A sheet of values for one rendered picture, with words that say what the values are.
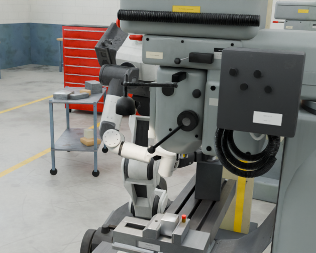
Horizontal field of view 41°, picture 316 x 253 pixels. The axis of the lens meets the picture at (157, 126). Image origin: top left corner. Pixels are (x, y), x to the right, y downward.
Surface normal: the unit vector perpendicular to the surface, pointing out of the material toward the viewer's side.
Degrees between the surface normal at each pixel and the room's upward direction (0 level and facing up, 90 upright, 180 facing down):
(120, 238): 90
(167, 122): 90
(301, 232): 88
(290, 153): 90
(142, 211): 112
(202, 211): 0
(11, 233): 0
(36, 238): 0
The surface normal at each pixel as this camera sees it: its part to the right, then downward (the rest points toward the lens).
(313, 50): -0.36, 0.26
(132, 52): -0.10, -0.64
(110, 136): -0.07, -0.10
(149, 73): 0.40, 0.62
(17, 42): 0.93, 0.13
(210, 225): 0.04, -0.96
